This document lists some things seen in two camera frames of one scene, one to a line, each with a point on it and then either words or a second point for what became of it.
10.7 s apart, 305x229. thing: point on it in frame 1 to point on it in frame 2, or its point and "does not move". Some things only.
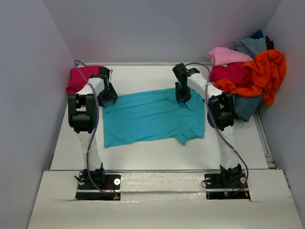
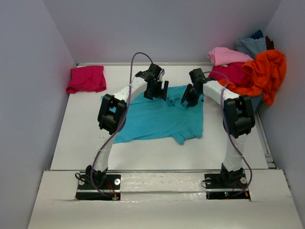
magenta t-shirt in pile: (232, 72) does not move
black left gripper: (112, 95) to (160, 94)
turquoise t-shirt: (139, 116) does not move
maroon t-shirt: (269, 44) does not move
